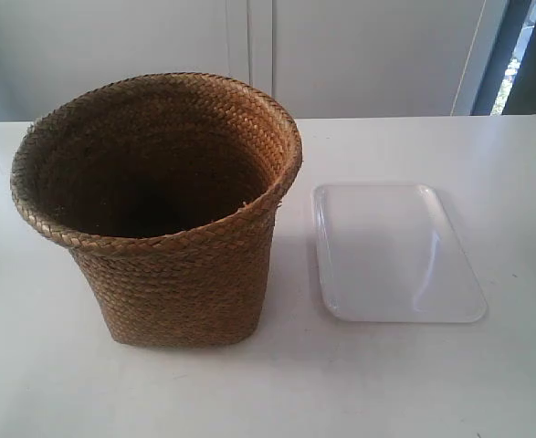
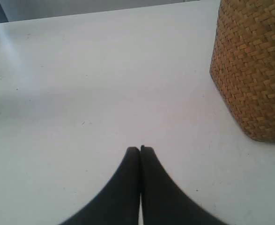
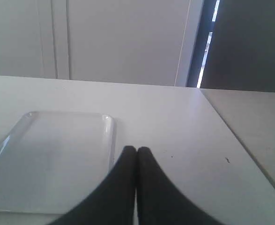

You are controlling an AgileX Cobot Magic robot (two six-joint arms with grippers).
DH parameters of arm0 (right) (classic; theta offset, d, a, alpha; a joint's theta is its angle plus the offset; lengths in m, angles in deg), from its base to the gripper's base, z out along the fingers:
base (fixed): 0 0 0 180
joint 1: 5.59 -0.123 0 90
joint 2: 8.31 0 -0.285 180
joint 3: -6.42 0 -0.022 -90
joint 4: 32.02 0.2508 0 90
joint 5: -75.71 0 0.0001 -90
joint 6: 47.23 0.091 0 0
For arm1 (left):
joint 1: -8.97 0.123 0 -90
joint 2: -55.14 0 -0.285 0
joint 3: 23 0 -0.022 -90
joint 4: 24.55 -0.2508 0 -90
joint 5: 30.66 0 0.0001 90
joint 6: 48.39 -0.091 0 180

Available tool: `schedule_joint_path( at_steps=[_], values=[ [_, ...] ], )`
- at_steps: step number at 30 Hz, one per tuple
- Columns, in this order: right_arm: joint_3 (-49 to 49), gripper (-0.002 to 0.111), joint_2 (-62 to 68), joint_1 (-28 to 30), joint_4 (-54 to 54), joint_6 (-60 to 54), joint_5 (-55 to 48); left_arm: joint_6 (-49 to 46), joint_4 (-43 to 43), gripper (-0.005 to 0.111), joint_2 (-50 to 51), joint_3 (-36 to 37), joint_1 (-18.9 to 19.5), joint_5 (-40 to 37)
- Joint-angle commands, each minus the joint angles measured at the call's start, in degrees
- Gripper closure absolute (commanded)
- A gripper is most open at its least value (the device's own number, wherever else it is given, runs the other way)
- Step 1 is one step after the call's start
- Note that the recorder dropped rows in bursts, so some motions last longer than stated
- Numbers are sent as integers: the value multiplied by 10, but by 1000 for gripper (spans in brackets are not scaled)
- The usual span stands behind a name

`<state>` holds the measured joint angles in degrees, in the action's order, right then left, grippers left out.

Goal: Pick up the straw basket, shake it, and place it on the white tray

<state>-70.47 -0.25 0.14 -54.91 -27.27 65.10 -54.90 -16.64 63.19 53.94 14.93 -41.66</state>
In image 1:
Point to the brown woven straw basket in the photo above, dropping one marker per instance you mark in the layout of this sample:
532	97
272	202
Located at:
164	189

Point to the white rectangular plastic tray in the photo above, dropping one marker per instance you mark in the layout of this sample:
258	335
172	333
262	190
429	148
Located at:
388	253

